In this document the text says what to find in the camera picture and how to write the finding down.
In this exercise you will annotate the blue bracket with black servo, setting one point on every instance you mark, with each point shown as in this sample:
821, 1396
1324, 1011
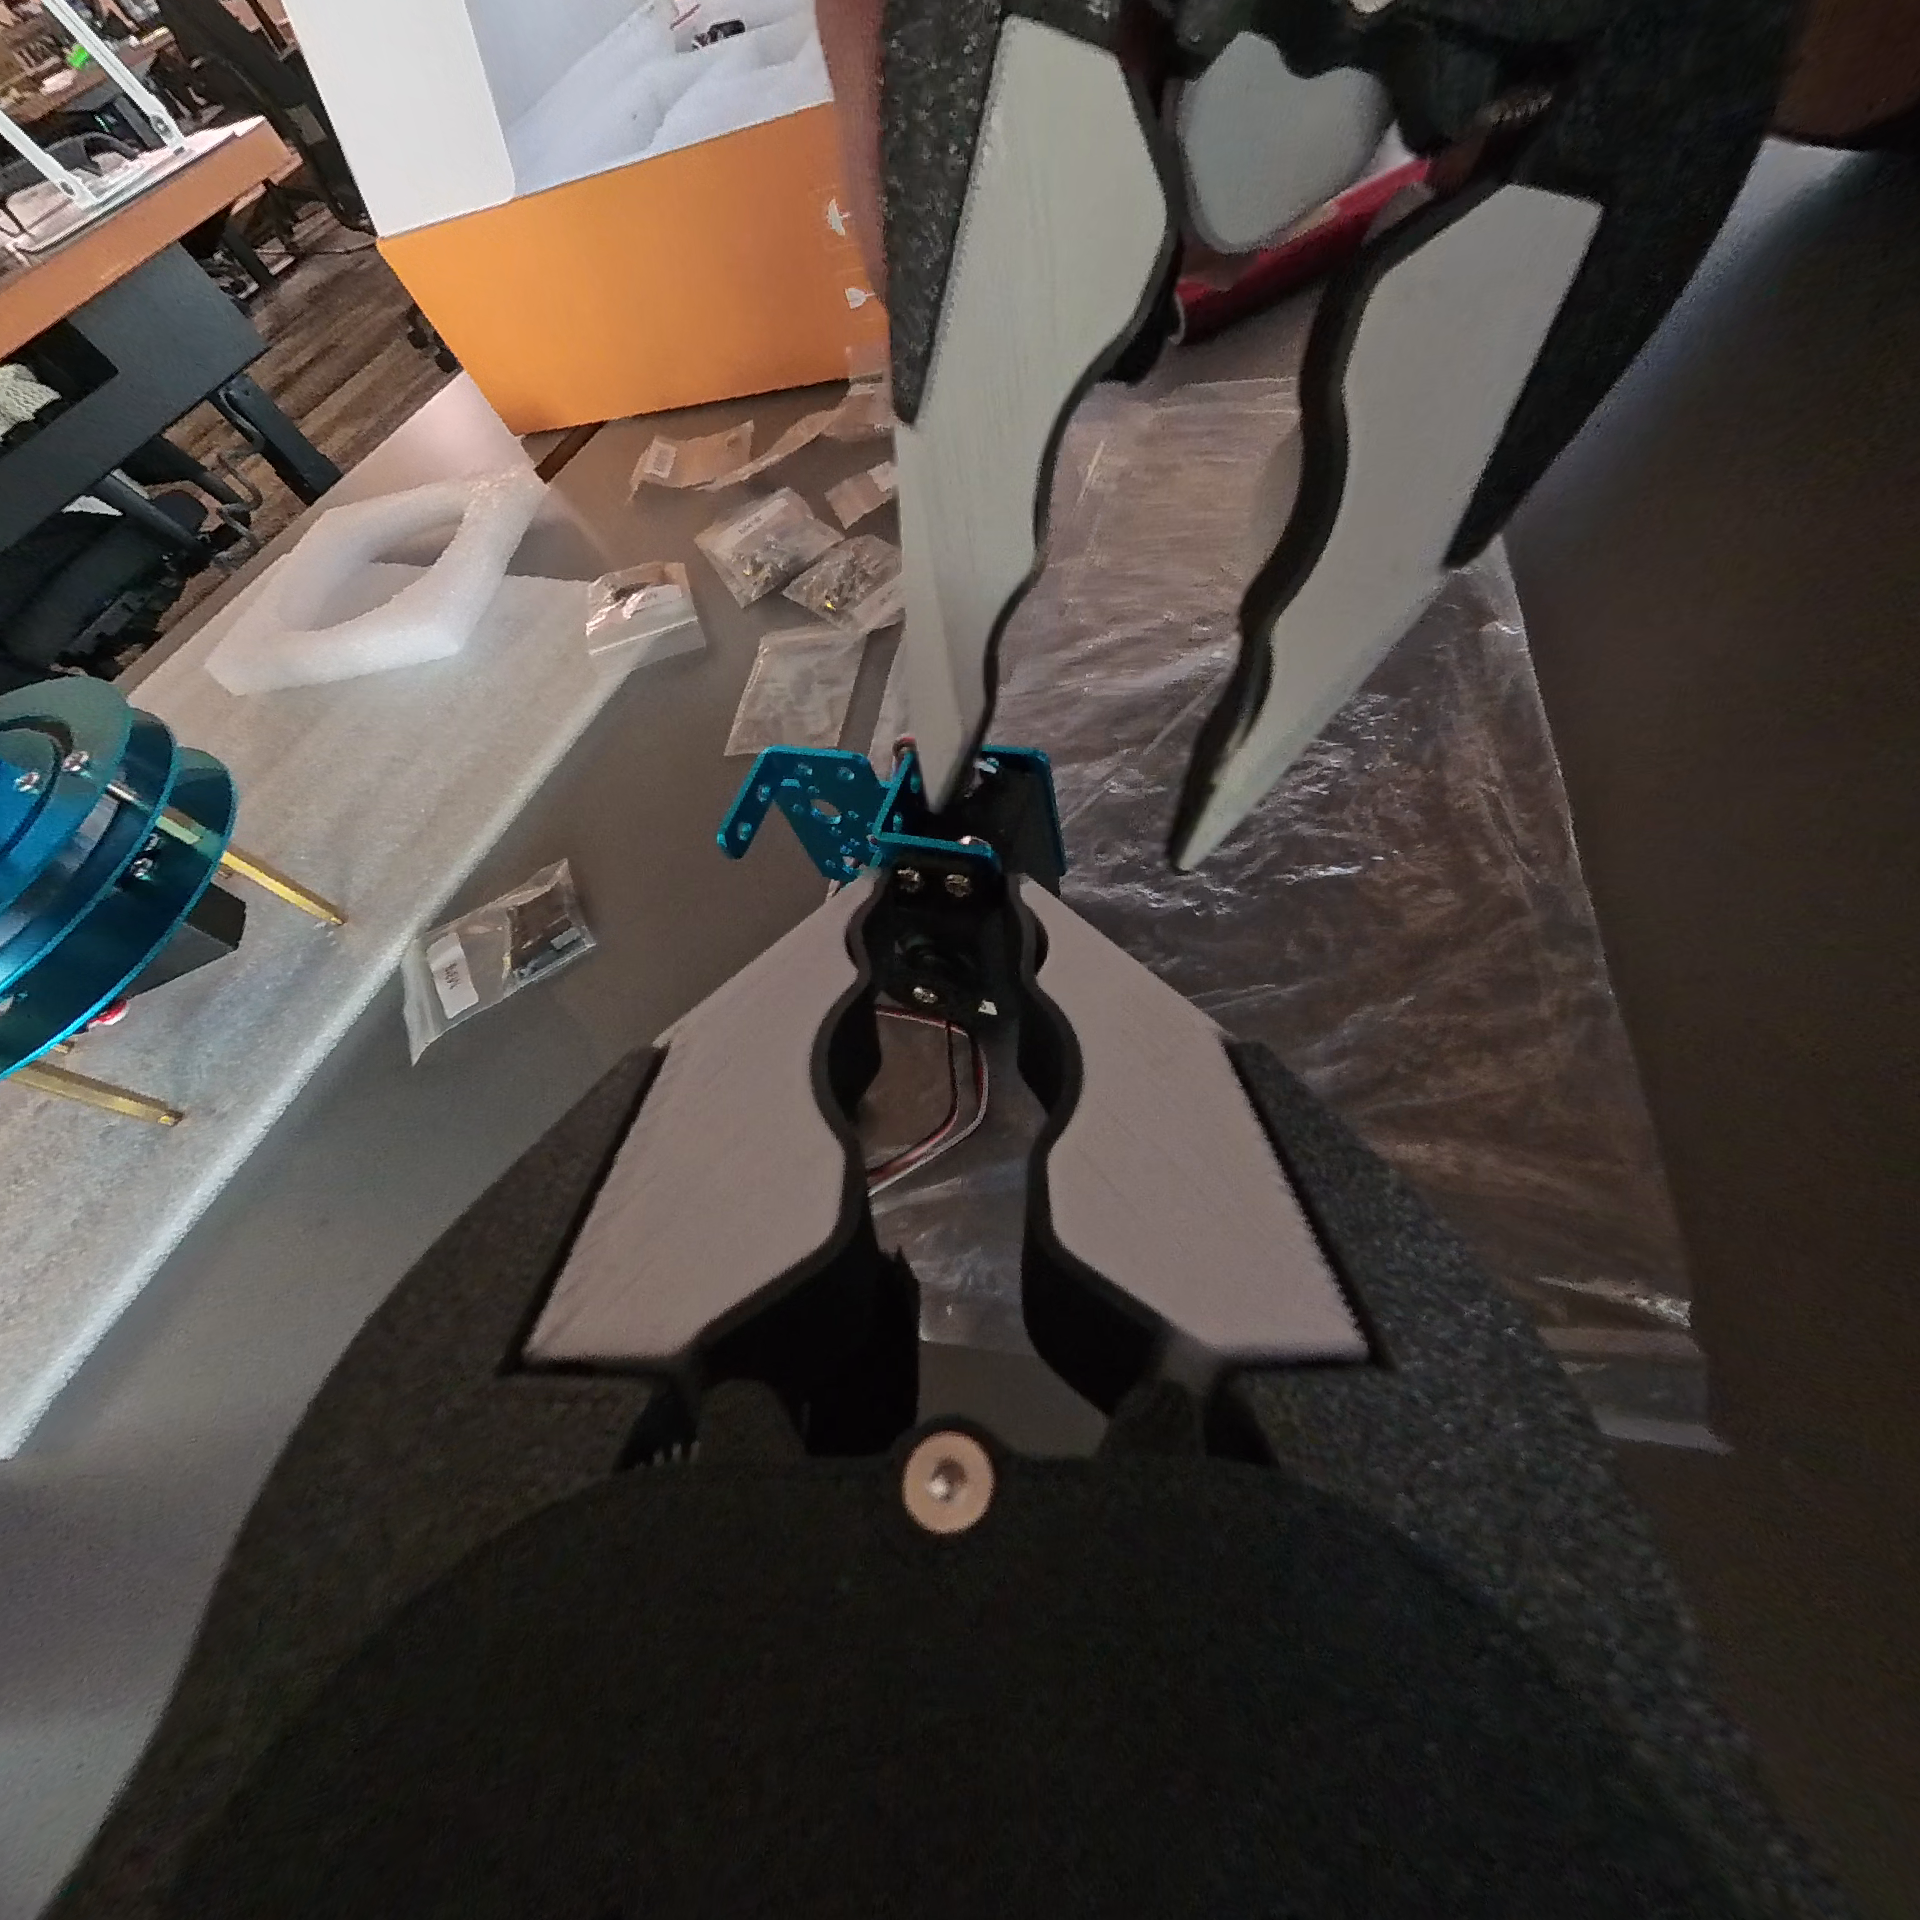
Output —
811, 811

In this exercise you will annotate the black office chair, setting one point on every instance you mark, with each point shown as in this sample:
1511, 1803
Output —
90, 571

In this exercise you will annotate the white foam frame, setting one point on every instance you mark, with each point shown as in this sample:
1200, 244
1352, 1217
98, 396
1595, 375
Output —
270, 644

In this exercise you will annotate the orange cardboard box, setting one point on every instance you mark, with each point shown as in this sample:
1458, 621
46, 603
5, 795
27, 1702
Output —
674, 284

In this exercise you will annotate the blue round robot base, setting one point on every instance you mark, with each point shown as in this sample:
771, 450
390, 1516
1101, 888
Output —
90, 840

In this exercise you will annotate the scattered small screw bags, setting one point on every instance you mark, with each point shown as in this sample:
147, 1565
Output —
794, 675

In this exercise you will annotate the small bag of black parts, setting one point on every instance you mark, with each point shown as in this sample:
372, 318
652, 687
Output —
495, 961

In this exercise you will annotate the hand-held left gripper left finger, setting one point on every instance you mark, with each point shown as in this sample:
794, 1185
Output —
690, 1185

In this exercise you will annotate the large clear plastic bag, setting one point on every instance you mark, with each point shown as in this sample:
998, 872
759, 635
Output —
1425, 974

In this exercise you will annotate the white foam sheet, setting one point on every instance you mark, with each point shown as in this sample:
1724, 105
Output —
301, 780

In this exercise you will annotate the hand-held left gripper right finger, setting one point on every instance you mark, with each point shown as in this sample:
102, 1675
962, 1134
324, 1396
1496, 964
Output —
1200, 1185

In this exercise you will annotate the dark background desk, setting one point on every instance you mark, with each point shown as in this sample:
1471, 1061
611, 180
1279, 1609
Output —
134, 345

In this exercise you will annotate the person's right hand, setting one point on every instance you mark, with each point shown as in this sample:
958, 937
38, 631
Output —
859, 105

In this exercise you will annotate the grey desk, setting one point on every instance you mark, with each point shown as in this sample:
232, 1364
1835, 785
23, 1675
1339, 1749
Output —
1724, 751

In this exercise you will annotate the wooden background table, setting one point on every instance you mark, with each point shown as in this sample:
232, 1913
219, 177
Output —
90, 271

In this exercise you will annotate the red white box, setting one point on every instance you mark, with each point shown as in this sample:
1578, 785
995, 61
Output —
1274, 284

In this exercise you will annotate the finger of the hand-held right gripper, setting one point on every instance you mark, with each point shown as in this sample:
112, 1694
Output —
1020, 301
1410, 450

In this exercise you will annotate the white foam box insert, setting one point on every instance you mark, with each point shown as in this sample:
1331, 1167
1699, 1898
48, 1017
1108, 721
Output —
674, 91

